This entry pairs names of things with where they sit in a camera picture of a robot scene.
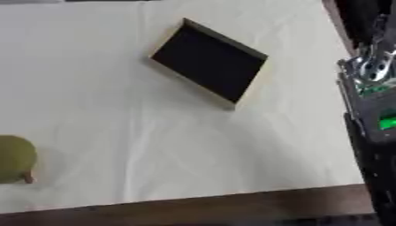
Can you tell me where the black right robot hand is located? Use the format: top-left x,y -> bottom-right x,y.
334,0 -> 396,57

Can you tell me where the tan cardboard box black inside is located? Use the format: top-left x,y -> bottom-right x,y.
147,17 -> 271,111

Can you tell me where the green toy pear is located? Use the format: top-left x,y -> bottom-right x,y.
0,134 -> 39,185

